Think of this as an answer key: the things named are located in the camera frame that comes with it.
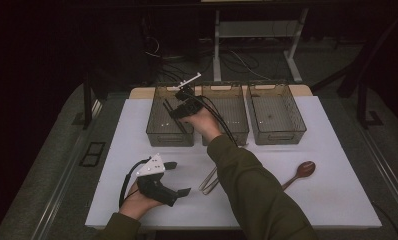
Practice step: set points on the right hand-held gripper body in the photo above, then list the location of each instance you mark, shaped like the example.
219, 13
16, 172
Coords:
193, 105

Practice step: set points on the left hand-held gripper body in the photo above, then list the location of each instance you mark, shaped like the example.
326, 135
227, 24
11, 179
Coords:
150, 168

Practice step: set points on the clear brown plastic bin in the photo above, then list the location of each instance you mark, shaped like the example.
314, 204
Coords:
275, 115
233, 113
160, 116

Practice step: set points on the brown wooden spoon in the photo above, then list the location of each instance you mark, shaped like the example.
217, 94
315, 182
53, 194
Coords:
305, 169

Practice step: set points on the person's right hand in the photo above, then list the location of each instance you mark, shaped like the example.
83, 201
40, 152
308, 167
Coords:
205, 125

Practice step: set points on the person's left hand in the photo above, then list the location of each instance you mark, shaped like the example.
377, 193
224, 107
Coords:
137, 205

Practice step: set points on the white table mat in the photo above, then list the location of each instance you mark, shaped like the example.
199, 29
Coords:
137, 133

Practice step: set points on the black metal stand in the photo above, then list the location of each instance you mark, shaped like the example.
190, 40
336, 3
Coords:
87, 103
362, 106

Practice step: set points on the white metal desk frame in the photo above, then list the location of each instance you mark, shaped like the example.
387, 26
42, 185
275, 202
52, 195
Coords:
217, 50

